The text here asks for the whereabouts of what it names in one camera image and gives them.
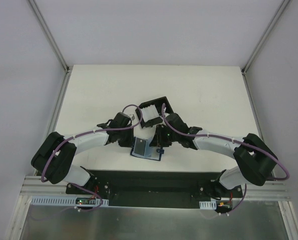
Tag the left aluminium frame post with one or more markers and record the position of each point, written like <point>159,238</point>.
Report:
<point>48,35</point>

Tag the white cable duct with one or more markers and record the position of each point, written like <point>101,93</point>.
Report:
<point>65,201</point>
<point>208,205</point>

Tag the blue leather card holder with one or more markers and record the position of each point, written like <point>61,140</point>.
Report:
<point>151,153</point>

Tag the right white cable duct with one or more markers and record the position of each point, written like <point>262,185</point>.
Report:
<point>208,205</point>

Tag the aluminium front rail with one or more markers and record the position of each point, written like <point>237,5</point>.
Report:
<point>270,191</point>

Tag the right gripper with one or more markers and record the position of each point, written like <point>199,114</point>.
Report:
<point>162,139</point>

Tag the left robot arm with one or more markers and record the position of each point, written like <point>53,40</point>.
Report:
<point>54,158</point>

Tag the black card tray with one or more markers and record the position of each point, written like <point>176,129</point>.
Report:
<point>158,102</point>

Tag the white card stack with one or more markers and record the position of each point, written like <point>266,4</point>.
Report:
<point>149,113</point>

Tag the right aluminium frame post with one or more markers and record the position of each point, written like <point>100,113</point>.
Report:
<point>266,34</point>

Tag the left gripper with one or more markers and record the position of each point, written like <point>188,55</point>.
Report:
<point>126,141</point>

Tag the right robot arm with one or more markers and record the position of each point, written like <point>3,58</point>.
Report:
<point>253,157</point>

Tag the left white cable duct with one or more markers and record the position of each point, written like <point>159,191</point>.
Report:
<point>65,201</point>

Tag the aluminium frame post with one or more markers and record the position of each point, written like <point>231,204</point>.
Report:
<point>48,35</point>
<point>266,34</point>

